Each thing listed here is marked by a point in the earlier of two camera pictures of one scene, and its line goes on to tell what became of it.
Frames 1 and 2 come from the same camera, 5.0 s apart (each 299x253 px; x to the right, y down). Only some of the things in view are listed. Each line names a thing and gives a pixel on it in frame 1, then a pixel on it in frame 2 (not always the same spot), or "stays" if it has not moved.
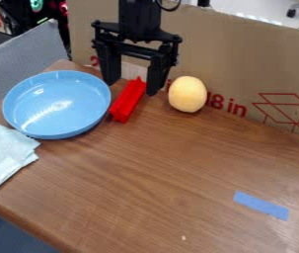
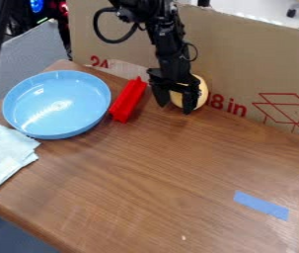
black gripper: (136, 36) to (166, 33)
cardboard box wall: (256, 65) stays
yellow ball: (187, 93) stays
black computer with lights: (23, 14) stays
